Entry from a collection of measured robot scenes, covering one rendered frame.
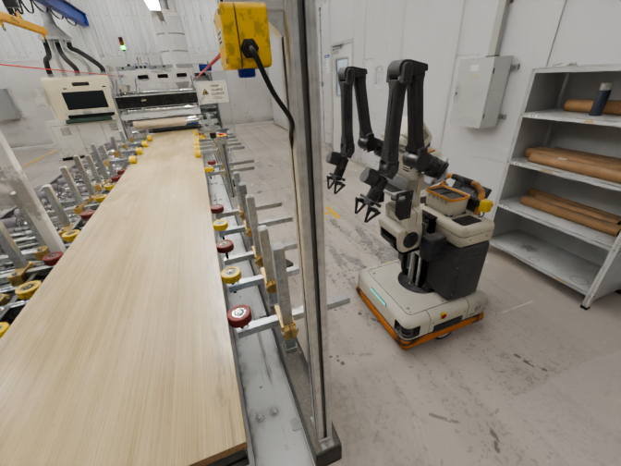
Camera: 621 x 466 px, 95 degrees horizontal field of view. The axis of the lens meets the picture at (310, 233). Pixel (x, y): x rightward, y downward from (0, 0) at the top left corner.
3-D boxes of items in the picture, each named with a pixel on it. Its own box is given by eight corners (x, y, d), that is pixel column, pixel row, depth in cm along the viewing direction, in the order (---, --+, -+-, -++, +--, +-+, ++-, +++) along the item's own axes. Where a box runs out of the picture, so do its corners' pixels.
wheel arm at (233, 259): (305, 244, 157) (304, 238, 155) (307, 247, 154) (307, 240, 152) (225, 263, 145) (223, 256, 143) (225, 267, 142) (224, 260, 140)
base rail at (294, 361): (215, 144, 506) (214, 138, 501) (342, 459, 82) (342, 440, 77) (211, 144, 504) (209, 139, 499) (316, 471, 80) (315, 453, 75)
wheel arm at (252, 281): (322, 264, 135) (322, 257, 133) (325, 268, 132) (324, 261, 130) (229, 289, 123) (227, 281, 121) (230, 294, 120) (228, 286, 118)
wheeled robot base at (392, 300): (422, 272, 250) (426, 247, 238) (484, 322, 197) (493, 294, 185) (354, 292, 231) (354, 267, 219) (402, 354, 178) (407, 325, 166)
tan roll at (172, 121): (217, 120, 506) (216, 113, 500) (218, 121, 496) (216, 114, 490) (128, 129, 466) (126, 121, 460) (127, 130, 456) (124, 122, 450)
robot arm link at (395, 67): (432, 52, 104) (415, 55, 113) (401, 60, 102) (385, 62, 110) (431, 167, 128) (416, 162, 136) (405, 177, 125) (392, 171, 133)
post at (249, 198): (266, 276, 153) (252, 192, 129) (267, 280, 150) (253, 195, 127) (260, 278, 152) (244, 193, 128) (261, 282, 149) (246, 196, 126)
